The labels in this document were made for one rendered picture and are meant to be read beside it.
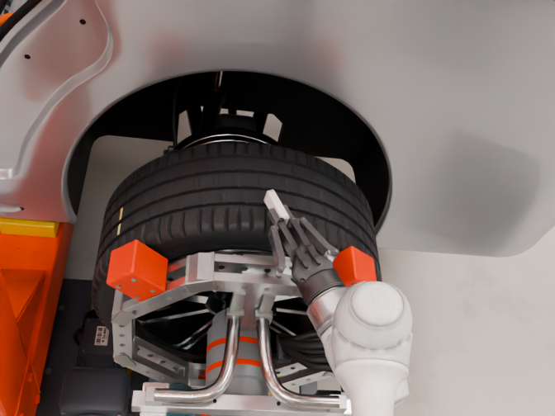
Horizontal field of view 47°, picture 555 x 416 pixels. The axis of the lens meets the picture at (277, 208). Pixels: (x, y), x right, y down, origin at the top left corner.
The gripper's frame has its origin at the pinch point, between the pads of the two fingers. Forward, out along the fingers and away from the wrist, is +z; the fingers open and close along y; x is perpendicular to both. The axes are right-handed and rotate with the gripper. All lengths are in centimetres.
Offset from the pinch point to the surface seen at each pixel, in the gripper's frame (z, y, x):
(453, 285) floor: 12, 121, -115
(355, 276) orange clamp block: -16.9, 9.3, -3.2
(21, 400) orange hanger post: 0, -50, -50
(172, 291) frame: -3.3, -20.6, -14.2
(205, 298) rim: 2.6, -8.5, -33.8
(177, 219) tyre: 7.7, -16.2, -7.1
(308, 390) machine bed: -6, 38, -111
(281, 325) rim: -5.9, 9.6, -43.6
